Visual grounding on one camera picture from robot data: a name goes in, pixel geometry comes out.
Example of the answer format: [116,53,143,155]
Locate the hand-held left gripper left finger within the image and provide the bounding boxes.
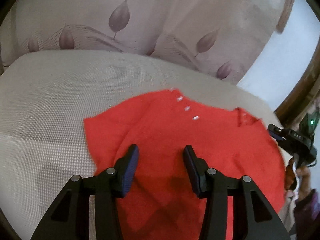
[30,144,139,240]

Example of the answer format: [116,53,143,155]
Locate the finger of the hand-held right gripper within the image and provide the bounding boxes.
[267,123,285,142]

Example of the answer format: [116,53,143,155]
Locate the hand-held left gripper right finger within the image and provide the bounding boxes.
[182,144,292,240]

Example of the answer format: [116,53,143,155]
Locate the red sweater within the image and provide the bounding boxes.
[84,88,287,240]

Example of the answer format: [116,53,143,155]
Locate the person's right forearm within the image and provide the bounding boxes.
[292,189,320,240]

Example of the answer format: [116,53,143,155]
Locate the person's right hand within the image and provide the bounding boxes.
[285,156,313,201]

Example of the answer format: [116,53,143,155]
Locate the leaf-patterned pillow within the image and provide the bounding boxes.
[0,0,298,85]

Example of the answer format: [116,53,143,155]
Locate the wooden frame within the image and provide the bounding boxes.
[276,0,298,34]

